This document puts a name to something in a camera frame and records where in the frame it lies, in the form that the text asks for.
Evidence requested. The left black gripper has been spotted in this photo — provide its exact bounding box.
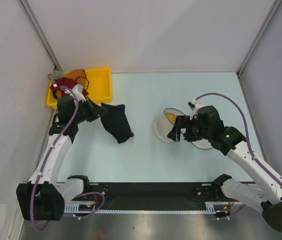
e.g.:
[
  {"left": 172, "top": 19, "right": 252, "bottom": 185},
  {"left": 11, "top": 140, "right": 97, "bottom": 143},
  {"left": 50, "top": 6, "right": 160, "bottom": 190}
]
[{"left": 71, "top": 96, "right": 108, "bottom": 124}]

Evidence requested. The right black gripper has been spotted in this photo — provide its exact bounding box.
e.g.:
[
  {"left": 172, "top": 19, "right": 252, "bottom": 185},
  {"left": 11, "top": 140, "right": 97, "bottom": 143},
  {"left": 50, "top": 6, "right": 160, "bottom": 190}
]
[{"left": 167, "top": 115, "right": 212, "bottom": 142}]

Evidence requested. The yellow bra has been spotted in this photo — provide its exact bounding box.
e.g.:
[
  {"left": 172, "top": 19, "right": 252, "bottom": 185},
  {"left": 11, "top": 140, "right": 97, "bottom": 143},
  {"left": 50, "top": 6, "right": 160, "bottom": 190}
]
[{"left": 166, "top": 112, "right": 177, "bottom": 125}]

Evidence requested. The white mesh laundry bag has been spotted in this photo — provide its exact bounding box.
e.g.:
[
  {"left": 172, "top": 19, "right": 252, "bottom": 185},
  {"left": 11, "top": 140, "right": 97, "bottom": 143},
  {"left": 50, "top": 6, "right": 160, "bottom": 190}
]
[{"left": 153, "top": 108, "right": 213, "bottom": 150}]

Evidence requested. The black garment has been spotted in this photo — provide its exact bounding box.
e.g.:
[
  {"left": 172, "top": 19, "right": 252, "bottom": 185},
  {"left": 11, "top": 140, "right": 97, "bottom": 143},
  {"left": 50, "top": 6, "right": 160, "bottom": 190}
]
[{"left": 101, "top": 103, "right": 134, "bottom": 144}]

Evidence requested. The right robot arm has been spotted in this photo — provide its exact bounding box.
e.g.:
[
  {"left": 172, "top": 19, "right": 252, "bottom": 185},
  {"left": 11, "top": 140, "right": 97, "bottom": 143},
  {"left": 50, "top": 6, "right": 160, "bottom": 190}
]
[{"left": 167, "top": 105, "right": 282, "bottom": 232}]

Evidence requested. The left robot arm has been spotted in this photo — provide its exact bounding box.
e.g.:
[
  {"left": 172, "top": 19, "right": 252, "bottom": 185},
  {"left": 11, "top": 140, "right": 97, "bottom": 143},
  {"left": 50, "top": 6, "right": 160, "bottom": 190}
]
[{"left": 16, "top": 95, "right": 107, "bottom": 221}]

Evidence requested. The yellow plastic bin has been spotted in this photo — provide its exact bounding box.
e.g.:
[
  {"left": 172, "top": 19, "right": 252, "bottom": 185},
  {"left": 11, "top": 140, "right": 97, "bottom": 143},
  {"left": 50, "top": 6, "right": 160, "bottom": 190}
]
[{"left": 46, "top": 66, "right": 114, "bottom": 110}]

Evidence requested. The orange garment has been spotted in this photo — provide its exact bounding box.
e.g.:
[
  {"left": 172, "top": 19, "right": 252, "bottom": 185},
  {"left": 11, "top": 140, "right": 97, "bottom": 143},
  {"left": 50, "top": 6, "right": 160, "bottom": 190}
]
[{"left": 65, "top": 69, "right": 89, "bottom": 90}]

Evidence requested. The dark red garment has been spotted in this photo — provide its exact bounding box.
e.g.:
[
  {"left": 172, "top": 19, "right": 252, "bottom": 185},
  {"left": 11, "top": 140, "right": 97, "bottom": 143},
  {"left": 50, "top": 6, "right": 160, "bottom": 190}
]
[{"left": 49, "top": 77, "right": 88, "bottom": 99}]

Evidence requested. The grey garment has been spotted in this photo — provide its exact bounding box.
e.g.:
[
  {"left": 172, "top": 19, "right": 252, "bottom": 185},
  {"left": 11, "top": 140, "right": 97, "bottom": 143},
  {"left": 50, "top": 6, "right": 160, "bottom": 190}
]
[{"left": 51, "top": 70, "right": 66, "bottom": 83}]

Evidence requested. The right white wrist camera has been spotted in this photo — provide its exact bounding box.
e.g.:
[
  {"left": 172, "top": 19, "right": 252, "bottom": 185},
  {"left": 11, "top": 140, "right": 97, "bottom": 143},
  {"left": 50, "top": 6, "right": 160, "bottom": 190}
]
[{"left": 188, "top": 98, "right": 204, "bottom": 116}]

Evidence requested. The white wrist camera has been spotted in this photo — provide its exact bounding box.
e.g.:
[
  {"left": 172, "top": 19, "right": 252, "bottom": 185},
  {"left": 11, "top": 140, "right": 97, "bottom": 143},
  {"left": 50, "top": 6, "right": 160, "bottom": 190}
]
[
  {"left": 188, "top": 98, "right": 204, "bottom": 116},
  {"left": 64, "top": 84, "right": 87, "bottom": 102}
]

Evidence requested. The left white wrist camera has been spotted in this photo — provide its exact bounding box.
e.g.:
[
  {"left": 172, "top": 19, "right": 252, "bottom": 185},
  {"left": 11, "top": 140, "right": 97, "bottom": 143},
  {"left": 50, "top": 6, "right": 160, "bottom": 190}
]
[{"left": 64, "top": 84, "right": 87, "bottom": 102}]

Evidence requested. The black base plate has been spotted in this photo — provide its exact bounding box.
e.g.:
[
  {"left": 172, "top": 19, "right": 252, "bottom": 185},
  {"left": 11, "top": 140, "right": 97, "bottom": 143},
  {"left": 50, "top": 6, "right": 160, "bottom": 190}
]
[{"left": 84, "top": 182, "right": 229, "bottom": 205}]

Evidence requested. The white slotted cable duct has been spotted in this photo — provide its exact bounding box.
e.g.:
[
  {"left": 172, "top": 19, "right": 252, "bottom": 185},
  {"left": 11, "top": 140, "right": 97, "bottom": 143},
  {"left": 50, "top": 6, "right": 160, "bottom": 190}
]
[{"left": 64, "top": 200, "right": 230, "bottom": 216}]

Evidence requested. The left aluminium frame post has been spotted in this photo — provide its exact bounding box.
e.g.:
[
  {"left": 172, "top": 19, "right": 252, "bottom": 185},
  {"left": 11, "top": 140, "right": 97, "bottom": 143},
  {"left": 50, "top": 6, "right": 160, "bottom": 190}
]
[{"left": 17, "top": 0, "right": 62, "bottom": 71}]

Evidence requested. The aluminium frame post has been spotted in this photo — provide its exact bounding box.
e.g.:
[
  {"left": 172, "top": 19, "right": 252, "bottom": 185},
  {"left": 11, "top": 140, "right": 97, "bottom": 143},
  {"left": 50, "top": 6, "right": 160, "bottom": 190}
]
[
  {"left": 236, "top": 0, "right": 282, "bottom": 78},
  {"left": 17, "top": 0, "right": 62, "bottom": 71}
]

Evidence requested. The right aluminium frame post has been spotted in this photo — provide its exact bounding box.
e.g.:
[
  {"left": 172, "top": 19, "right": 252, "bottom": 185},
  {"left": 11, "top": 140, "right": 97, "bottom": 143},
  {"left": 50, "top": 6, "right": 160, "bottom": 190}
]
[{"left": 236, "top": 0, "right": 282, "bottom": 78}]

